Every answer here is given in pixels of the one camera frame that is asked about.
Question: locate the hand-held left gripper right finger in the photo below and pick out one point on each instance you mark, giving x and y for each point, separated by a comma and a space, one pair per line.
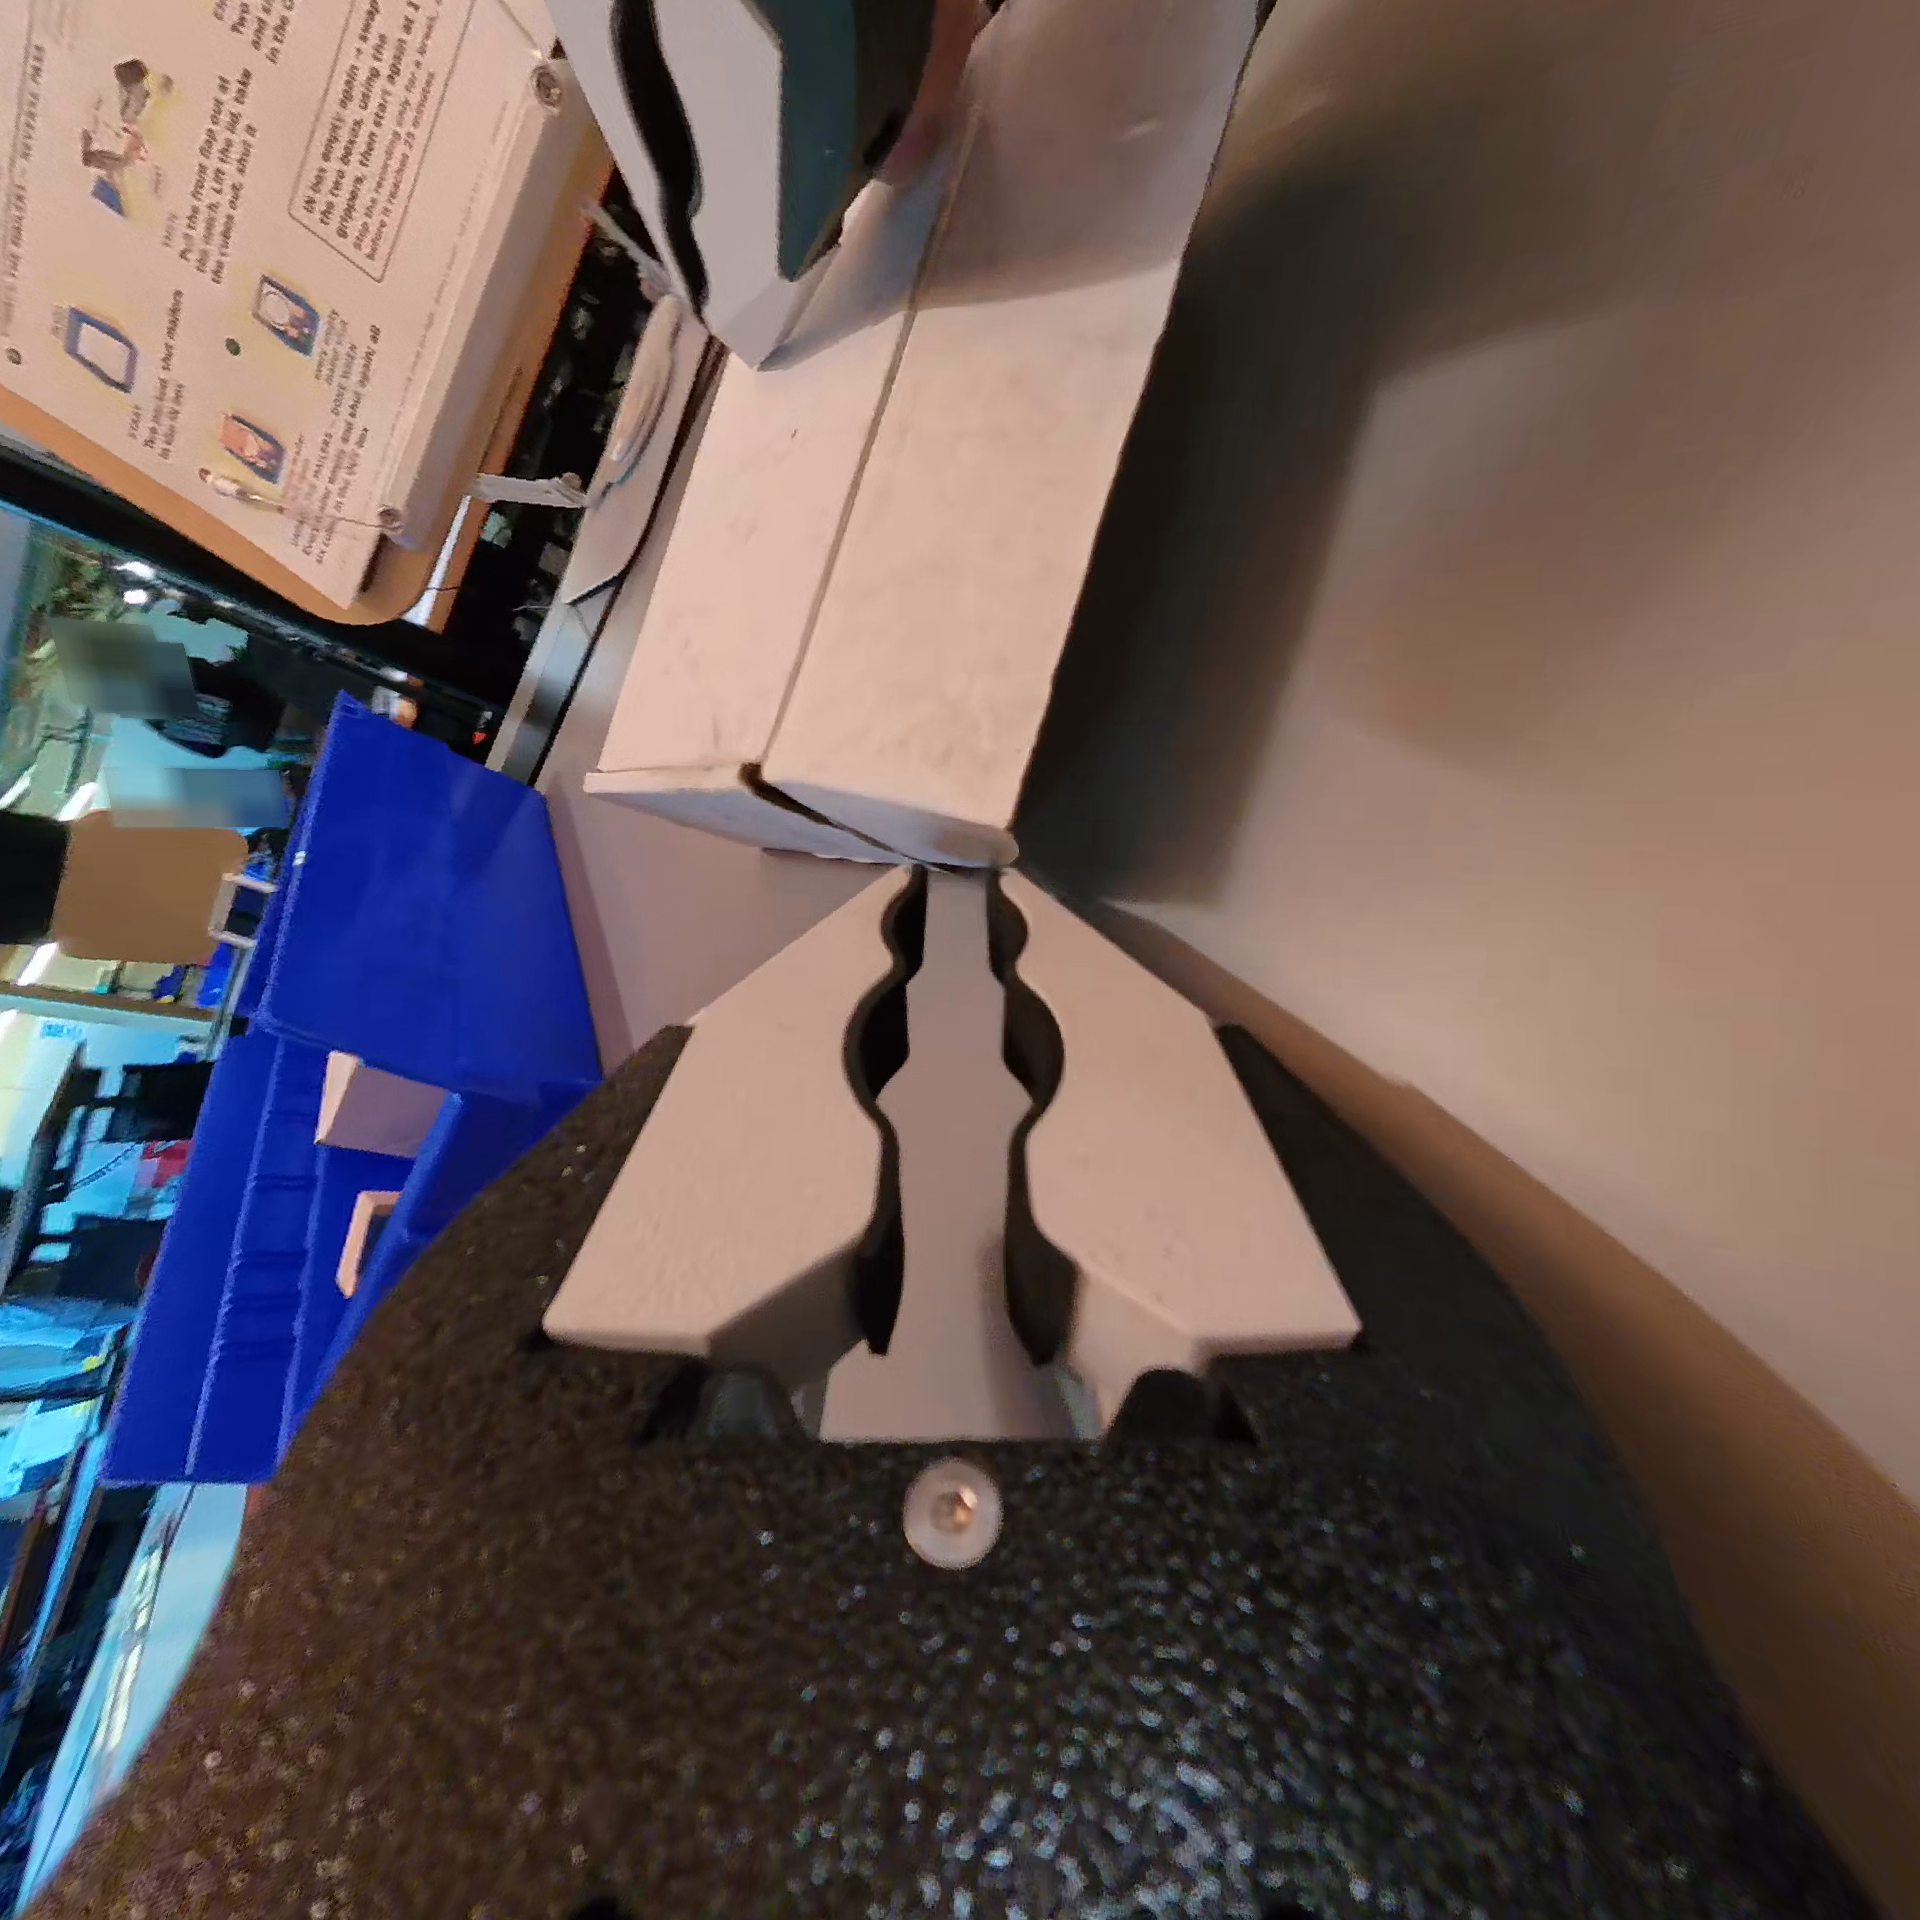
1185, 1202

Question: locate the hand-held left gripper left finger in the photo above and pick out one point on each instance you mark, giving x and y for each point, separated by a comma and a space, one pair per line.
720, 1202

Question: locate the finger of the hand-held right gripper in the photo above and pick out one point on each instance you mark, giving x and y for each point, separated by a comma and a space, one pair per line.
586, 45
735, 263

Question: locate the blue plastic bin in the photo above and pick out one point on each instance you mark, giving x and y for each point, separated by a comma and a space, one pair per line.
421, 901

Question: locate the printed instruction sheet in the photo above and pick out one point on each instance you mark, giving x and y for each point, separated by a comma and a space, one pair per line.
224, 225

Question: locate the wooden display board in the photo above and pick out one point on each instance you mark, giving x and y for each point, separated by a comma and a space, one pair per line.
405, 593

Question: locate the brown and black board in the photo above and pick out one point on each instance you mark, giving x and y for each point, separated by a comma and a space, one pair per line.
149, 893

